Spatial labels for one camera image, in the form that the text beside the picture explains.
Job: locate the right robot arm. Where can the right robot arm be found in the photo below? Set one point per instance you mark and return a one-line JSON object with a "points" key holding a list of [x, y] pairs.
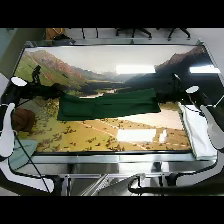
{"points": [[215, 123]]}

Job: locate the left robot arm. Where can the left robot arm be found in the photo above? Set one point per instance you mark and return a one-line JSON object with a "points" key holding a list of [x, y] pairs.
{"points": [[7, 133]]}

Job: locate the dark green T-shirt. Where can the dark green T-shirt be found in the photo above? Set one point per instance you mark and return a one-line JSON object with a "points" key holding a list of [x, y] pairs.
{"points": [[110, 105]]}

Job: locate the brown garment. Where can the brown garment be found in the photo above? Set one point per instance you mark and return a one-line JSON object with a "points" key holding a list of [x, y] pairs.
{"points": [[24, 119]]}

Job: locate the pale green garment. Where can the pale green garment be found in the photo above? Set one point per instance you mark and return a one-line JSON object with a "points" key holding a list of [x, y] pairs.
{"points": [[25, 151]]}

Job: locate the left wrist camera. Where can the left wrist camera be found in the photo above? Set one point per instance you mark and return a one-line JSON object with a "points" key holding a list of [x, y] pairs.
{"points": [[36, 74]]}

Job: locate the black office chair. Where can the black office chair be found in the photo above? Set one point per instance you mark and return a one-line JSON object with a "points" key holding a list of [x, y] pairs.
{"points": [[133, 32], [178, 32]]}

